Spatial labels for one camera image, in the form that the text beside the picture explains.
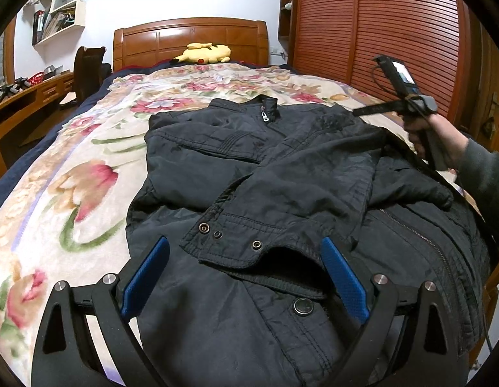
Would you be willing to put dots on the wooden headboard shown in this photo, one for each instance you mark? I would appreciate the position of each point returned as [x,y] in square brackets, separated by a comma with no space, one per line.
[148,44]

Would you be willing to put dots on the right forearm grey sleeve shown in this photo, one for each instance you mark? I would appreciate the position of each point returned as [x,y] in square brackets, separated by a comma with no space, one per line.
[479,171]

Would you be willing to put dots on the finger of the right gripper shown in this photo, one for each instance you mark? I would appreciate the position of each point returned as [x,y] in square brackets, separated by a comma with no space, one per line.
[381,108]

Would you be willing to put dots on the wooden louvered wardrobe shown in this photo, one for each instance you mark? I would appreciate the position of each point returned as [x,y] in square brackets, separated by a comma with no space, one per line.
[339,40]

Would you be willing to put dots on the dark wooden chair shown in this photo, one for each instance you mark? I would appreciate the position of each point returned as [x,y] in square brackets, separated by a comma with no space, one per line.
[89,73]

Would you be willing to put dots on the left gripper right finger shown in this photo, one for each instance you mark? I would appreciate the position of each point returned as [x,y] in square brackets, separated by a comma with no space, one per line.
[425,353]

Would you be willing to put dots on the wooden desk cabinet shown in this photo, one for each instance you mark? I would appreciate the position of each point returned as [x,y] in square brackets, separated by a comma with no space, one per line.
[27,117]

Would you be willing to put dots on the person right hand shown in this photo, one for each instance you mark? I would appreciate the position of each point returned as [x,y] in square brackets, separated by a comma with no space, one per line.
[435,138]

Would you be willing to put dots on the white wall shelf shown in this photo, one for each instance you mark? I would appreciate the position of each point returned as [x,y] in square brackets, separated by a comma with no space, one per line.
[53,18]

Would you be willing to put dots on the red basket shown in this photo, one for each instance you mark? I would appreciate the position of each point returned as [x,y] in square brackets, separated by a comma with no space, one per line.
[36,78]

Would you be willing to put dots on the yellow plush toy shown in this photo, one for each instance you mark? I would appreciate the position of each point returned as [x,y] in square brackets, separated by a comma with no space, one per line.
[204,53]

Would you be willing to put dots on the black jacket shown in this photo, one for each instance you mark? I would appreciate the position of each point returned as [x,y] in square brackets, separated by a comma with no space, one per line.
[245,195]

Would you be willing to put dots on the floral bed blanket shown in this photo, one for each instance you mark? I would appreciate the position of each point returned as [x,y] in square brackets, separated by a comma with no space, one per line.
[65,217]

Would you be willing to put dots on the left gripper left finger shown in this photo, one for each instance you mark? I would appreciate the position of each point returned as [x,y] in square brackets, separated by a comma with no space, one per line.
[65,353]

